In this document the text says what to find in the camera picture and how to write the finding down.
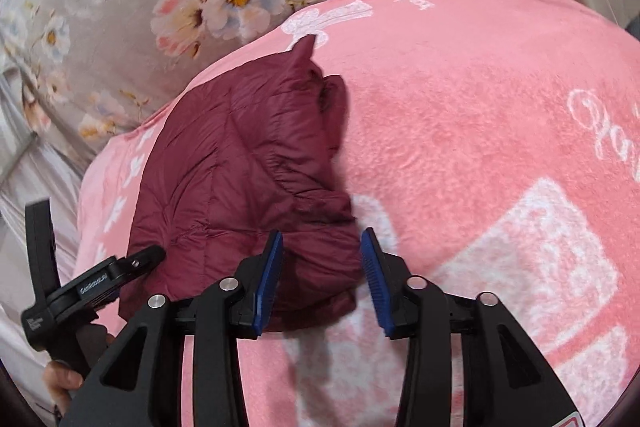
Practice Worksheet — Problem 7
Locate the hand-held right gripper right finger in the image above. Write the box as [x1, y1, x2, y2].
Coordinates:
[360, 227, 583, 427]

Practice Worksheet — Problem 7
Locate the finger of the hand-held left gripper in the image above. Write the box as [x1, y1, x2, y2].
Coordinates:
[25, 201, 56, 308]
[115, 245, 167, 276]

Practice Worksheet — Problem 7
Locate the maroon puffer jacket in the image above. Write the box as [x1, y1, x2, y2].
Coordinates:
[119, 34, 363, 333]

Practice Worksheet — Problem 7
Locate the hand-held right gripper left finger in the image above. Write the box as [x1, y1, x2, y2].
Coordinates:
[59, 230, 285, 427]

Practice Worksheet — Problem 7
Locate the pink printed blanket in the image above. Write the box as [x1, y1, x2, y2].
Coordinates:
[75, 0, 640, 427]

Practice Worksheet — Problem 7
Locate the person's left hand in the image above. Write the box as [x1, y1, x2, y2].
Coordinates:
[42, 359, 85, 414]

